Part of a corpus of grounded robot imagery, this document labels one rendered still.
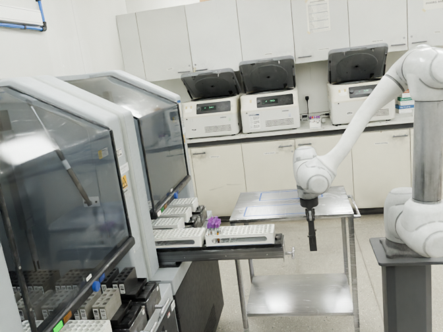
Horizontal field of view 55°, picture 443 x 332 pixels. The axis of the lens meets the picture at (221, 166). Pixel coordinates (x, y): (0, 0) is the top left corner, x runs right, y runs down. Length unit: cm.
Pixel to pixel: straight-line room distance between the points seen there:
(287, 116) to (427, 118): 252
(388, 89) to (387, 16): 265
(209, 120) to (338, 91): 123
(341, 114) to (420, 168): 243
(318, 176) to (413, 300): 78
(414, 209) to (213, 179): 280
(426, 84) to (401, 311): 99
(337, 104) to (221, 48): 126
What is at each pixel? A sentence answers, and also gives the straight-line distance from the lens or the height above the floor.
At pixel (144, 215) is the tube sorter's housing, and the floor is 101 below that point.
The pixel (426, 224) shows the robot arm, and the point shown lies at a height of 93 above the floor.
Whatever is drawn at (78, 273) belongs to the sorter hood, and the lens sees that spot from 130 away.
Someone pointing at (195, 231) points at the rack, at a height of 86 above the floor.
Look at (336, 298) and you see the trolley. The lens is 246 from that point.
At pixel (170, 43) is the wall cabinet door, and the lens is 447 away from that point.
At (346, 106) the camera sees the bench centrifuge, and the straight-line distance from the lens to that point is 405.
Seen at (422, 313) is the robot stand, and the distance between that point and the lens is 210.
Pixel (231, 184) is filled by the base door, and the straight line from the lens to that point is 423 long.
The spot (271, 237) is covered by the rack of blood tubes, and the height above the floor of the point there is 85.
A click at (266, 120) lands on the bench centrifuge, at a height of 101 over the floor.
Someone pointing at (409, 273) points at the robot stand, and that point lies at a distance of 199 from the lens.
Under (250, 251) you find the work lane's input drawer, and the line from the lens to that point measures 183.
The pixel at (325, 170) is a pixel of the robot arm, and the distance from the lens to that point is 156.
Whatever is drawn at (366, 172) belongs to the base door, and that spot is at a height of 44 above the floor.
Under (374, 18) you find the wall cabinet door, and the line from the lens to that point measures 435.
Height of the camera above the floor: 157
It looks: 13 degrees down
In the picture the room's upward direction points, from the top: 7 degrees counter-clockwise
